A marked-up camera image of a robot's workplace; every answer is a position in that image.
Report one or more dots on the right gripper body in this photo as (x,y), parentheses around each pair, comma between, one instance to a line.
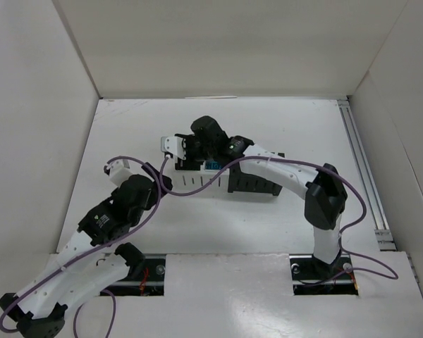
(189,148)

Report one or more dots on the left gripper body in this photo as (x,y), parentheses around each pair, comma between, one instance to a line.
(154,176)

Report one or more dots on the teal printed oval lego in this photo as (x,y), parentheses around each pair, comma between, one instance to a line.
(212,165)

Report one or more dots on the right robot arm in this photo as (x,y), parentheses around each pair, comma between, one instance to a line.
(253,169)

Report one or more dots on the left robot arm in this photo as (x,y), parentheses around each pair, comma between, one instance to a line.
(95,257)

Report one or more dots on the black double bin container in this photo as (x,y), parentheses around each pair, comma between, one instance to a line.
(243,182)

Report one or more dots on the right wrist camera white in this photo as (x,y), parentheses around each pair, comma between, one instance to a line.
(172,146)

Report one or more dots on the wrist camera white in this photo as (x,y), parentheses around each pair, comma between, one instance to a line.
(172,146)
(118,171)

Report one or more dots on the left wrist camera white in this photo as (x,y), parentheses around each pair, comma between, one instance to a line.
(118,171)

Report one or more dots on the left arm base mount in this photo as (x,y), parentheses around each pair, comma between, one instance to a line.
(145,274)

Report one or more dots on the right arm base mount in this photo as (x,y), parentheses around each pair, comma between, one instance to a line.
(313,278)

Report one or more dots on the aluminium rail right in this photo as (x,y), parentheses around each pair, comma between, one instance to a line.
(374,206)

